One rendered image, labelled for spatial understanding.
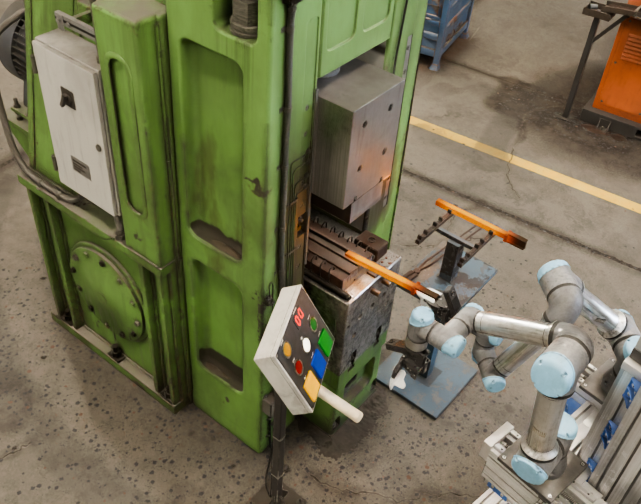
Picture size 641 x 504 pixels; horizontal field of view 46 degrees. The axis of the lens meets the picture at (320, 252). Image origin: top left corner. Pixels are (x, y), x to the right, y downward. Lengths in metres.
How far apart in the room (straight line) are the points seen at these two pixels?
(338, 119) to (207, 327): 1.26
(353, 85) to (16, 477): 2.26
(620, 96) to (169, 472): 4.29
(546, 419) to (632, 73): 4.09
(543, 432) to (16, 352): 2.71
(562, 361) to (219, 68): 1.36
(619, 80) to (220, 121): 4.08
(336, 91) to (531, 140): 3.49
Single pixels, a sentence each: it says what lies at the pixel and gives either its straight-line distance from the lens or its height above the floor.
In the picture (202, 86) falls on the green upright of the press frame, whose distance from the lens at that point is 2.58.
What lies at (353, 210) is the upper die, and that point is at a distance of 2.73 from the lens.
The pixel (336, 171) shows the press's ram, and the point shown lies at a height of 1.51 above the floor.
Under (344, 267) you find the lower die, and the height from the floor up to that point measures 0.99.
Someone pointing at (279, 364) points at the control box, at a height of 1.17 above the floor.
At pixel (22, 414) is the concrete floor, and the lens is 3.89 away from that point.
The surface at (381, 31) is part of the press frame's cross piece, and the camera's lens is 2.69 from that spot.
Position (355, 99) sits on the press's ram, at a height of 1.76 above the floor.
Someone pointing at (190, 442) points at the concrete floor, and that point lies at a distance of 3.65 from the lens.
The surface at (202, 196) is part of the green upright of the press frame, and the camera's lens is 2.84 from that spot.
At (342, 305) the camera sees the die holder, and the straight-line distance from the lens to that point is 2.98.
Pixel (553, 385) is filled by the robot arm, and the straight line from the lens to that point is 2.22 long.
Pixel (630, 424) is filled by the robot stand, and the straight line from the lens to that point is 2.63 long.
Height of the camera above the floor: 3.02
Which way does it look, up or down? 42 degrees down
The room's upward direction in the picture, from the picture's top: 5 degrees clockwise
